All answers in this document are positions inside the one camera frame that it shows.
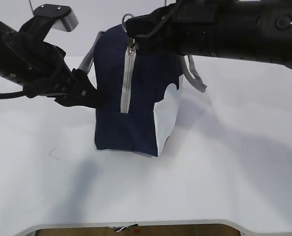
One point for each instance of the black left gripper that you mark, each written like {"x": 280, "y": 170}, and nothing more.
{"x": 46, "y": 73}

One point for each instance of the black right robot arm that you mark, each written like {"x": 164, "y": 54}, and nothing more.
{"x": 253, "y": 30}

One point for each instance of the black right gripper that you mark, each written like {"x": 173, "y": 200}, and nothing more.
{"x": 164, "y": 30}

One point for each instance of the navy blue lunch bag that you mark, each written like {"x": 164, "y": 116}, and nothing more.
{"x": 141, "y": 93}

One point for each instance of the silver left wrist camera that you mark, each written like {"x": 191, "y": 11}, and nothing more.
{"x": 49, "y": 16}

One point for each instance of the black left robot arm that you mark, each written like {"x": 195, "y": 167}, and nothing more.
{"x": 11, "y": 68}

